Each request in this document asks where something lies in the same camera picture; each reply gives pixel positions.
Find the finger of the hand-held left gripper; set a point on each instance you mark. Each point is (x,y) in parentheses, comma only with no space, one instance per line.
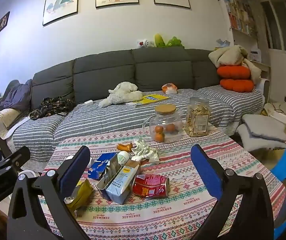
(18,158)

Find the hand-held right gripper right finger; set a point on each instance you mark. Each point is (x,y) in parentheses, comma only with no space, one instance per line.
(205,173)

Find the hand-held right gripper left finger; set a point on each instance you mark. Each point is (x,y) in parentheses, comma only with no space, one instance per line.
(75,171)

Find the white trash bin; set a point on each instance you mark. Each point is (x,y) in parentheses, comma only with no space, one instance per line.
(27,173)

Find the yellow snack bag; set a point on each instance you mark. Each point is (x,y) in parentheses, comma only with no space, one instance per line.
(81,195)

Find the blue carton box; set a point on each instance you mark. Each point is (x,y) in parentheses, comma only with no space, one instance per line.
(100,165)

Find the grey carton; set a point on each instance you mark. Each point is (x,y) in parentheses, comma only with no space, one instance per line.
(106,182)

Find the light blue milk carton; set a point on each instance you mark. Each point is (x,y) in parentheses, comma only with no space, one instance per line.
(123,185)

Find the orange peel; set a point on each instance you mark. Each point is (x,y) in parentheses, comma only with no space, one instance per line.
(125,146)

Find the red crushed can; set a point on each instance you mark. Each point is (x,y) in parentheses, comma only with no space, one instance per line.
(150,185)

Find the white tissue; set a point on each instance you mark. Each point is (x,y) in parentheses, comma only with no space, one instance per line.
(145,151)

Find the patterned tablecloth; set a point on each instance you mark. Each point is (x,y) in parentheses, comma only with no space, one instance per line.
(178,160)

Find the cream quilted blanket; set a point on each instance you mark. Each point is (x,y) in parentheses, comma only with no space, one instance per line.
(5,121)

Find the glass jar with snacks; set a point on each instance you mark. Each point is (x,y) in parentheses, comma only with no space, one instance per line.
(198,117)

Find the grey floor cushion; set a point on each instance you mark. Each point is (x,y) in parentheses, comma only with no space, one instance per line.
(255,142)
(262,126)

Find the dark plaid shirt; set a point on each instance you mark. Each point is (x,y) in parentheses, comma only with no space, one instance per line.
(52,106)

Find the purple grey jacket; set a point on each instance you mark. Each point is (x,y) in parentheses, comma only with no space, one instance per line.
(17,96)

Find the grey striped sofa cover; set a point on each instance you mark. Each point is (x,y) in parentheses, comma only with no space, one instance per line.
(123,120)

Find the white charger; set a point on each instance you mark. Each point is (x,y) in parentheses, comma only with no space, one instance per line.
(88,102)

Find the glass jar with cork lid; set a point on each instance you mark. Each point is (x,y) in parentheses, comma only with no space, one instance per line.
(165,112)

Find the white plush dog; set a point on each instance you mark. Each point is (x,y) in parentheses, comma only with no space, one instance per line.
(123,93)

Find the yellow book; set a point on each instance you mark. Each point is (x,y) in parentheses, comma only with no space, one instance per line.
(153,98)

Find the orange white snack bag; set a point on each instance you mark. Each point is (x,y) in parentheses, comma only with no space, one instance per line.
(169,88)

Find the white flat box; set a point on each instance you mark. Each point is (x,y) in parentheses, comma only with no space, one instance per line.
(279,116)

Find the orange cushion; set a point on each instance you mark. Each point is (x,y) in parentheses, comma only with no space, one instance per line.
(236,85)
(232,72)

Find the grey sofa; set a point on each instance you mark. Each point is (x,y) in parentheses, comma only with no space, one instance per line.
(103,72)

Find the beige fleece blanket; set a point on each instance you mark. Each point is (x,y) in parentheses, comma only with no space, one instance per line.
(229,56)

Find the white printer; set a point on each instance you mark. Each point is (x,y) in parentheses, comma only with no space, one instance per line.
(255,55)

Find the blue white tissue pack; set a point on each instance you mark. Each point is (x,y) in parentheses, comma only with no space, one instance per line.
(223,43)

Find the small dark framed picture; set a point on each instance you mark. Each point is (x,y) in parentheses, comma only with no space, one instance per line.
(2,22)

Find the yellow green plush corn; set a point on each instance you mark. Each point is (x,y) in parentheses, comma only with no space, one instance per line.
(160,40)

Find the white plush bear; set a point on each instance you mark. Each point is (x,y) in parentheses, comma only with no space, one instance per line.
(145,43)

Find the white bookshelf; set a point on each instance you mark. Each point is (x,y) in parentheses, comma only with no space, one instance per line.
(244,33)

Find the framed mountain picture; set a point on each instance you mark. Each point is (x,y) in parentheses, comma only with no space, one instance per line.
(60,1)

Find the row of books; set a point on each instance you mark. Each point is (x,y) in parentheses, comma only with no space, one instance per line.
(240,13)

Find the white glass door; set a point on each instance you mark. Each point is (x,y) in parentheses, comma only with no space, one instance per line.
(282,25)

